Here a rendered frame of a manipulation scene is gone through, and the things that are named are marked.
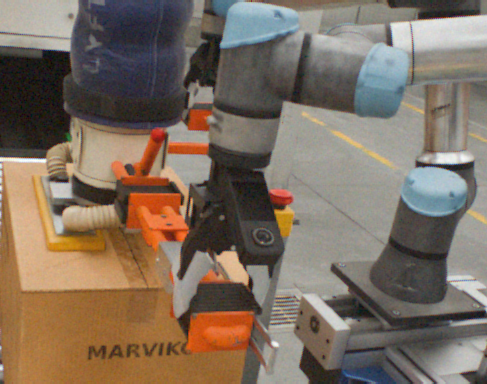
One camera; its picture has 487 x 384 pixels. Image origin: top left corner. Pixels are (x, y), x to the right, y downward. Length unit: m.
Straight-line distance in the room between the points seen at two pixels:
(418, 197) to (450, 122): 0.19
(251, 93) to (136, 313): 0.55
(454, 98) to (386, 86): 0.74
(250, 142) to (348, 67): 0.13
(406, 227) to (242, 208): 0.67
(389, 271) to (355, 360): 0.18
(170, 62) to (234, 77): 0.53
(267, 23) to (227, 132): 0.12
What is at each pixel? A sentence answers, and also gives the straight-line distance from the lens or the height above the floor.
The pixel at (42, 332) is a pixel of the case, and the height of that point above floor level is 1.01.
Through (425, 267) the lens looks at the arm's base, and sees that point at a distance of 1.40.
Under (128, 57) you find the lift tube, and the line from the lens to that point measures 1.23.
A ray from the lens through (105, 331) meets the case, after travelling 1.19.
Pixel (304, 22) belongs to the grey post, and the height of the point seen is 1.21.
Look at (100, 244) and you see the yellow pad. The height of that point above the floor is 1.10.
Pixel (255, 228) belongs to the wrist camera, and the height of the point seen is 1.36.
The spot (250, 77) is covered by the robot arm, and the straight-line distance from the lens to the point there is 0.74.
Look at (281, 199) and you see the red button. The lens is 1.79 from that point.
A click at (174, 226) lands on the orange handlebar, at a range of 1.04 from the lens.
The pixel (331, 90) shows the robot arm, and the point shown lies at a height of 1.50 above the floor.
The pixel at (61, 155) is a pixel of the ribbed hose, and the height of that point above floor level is 1.15.
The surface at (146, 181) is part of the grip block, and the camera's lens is 1.18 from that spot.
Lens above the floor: 1.64
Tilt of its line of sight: 23 degrees down
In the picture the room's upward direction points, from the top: 9 degrees clockwise
